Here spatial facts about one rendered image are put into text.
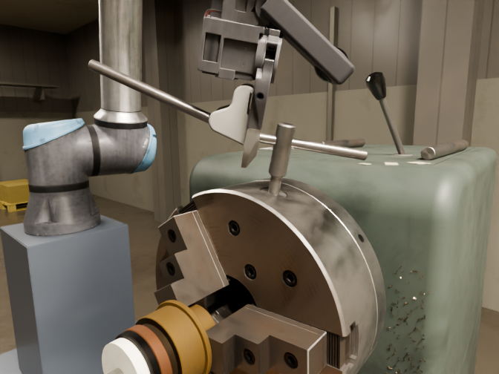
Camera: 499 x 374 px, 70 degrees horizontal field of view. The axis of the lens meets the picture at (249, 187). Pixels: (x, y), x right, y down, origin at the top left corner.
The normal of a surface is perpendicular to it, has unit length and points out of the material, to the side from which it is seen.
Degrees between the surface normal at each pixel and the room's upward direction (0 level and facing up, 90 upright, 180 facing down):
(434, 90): 90
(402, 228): 90
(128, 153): 102
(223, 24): 98
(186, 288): 59
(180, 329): 37
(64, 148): 88
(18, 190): 90
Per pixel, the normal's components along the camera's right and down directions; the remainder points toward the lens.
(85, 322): 0.73, 0.11
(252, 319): -0.03, -0.99
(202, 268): 0.66, -0.43
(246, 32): -0.05, 0.31
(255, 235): -0.62, 0.14
